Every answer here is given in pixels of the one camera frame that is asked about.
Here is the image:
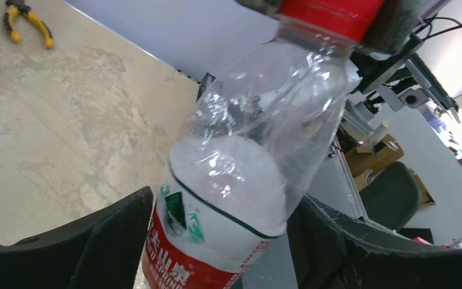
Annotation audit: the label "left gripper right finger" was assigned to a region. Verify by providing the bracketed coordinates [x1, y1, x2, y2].
[288, 196, 462, 288]

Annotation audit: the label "small red cap bottle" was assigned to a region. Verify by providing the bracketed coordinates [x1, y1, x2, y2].
[142, 1, 383, 288]

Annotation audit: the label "aluminium frame rail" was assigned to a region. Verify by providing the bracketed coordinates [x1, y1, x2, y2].
[331, 137, 368, 222]

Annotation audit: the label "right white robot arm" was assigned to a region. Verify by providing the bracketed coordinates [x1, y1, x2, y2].
[241, 1, 459, 113]

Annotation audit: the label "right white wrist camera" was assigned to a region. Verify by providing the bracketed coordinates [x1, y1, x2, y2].
[376, 85, 430, 111]

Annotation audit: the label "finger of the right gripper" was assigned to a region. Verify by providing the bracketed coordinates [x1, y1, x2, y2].
[360, 0, 431, 55]
[235, 0, 283, 17]

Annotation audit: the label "green office chair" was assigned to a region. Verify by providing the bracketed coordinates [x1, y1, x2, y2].
[360, 161, 421, 231]

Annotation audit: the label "cardboard boxes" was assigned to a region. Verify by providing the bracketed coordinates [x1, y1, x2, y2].
[344, 133, 437, 208]

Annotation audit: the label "yellow handled pliers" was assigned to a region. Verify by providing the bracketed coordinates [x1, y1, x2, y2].
[2, 0, 55, 50]

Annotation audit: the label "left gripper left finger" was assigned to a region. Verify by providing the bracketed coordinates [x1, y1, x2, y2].
[0, 186, 154, 288]

